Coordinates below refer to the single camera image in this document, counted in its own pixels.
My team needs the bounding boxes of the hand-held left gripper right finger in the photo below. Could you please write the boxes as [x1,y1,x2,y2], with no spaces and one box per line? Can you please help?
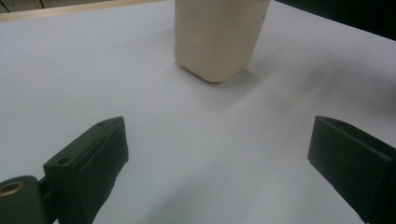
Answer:
[307,115,396,224]

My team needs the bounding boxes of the wooden table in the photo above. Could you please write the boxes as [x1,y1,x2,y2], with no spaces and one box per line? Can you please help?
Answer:
[0,0,176,23]

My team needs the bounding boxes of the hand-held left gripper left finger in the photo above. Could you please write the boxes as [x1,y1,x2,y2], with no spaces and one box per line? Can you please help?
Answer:
[43,116,130,224]

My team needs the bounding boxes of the black curtain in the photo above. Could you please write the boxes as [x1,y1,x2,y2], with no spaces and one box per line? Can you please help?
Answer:
[275,0,396,41]

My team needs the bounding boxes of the cream square cup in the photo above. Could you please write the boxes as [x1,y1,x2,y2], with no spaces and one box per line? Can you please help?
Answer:
[173,0,271,84]

